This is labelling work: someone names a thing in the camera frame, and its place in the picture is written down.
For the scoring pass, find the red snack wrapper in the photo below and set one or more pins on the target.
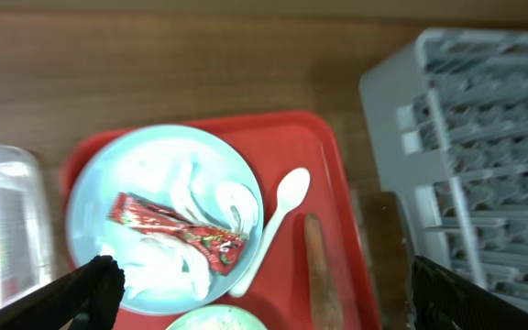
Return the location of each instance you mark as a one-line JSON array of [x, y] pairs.
[[221, 247]]

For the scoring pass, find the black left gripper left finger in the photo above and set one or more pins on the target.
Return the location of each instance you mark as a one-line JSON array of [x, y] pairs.
[[87, 298]]

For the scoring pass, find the grey dishwasher rack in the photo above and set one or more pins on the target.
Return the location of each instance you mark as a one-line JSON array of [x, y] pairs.
[[448, 123]]

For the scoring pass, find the orange carrot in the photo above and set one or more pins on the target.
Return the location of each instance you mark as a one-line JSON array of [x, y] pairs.
[[326, 309]]

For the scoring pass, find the green bowl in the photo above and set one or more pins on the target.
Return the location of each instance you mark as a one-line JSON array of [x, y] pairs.
[[217, 317]]

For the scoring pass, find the light blue plate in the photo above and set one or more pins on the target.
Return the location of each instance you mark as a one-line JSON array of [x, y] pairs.
[[144, 162]]

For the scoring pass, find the clear plastic bin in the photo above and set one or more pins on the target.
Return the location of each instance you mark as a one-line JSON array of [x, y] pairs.
[[26, 244]]

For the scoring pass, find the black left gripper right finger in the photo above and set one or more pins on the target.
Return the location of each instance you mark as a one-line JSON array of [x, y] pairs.
[[442, 300]]

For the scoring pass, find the white tissue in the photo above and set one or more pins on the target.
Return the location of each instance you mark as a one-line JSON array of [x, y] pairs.
[[158, 263], [204, 198]]

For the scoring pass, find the white plastic spoon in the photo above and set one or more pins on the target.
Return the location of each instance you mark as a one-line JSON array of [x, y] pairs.
[[290, 194]]

